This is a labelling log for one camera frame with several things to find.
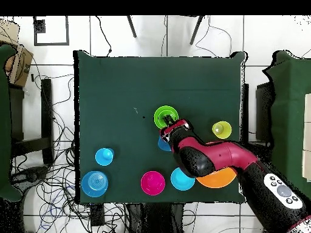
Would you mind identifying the green plastic cup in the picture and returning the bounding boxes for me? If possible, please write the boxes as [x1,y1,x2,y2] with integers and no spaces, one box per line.
[159,109,174,123]

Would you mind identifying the green plastic bowl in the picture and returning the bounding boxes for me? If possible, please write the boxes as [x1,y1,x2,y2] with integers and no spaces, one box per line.
[154,104,179,129]

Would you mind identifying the blue plastic bowl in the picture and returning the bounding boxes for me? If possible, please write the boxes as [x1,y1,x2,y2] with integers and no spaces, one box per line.
[81,171,109,198]
[157,135,173,152]

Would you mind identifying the cyan plastic bowl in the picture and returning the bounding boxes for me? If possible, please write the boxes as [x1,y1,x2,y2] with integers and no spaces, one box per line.
[170,167,196,192]

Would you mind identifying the large orange plastic bowl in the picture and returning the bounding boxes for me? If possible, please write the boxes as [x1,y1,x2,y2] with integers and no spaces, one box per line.
[196,166,238,189]

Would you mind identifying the dark green tablecloth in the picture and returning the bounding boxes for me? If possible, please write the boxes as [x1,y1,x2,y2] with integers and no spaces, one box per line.
[73,50,248,204]

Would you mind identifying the yellow plastic cup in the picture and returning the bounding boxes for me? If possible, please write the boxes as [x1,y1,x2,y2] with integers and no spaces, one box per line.
[211,120,233,140]

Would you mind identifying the pink plastic bowl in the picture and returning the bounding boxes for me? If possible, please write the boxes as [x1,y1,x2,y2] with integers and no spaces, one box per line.
[140,171,166,197]

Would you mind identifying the blue plastic cup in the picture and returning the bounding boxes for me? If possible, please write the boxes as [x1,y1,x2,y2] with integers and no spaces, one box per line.
[95,147,115,167]

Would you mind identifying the black equipment cabinet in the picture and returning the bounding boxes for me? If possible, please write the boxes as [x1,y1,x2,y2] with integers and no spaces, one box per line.
[255,82,274,144]

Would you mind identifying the black tripod leg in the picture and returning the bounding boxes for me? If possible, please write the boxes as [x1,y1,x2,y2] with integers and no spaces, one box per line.
[126,15,137,39]
[189,15,205,46]

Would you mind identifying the green cloth side table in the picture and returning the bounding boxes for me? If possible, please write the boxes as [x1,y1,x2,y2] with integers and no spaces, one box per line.
[262,50,311,202]
[0,44,22,202]

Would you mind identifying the black power adapter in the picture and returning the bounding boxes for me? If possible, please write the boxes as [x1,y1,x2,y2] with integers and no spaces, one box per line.
[90,204,106,227]

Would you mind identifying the white box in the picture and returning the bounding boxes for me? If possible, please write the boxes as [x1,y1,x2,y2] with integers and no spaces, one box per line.
[301,93,311,183]

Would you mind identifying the black knobbed floor stand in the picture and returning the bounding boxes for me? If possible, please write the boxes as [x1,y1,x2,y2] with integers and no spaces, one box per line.
[25,167,48,184]

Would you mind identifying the brown cardboard box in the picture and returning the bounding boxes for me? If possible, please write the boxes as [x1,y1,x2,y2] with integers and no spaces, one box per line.
[4,44,34,88]

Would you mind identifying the pale cardboard box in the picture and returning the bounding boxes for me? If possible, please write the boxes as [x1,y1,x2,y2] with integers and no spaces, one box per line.
[0,19,20,47]

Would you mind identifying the black floor cable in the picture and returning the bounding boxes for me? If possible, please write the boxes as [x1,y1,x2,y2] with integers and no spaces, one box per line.
[95,15,112,57]

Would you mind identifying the black bench frame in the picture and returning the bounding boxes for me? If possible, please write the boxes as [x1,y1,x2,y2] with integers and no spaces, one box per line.
[9,78,54,166]

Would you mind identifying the black floor frame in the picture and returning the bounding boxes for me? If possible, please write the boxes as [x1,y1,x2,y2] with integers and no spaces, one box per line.
[33,15,70,46]

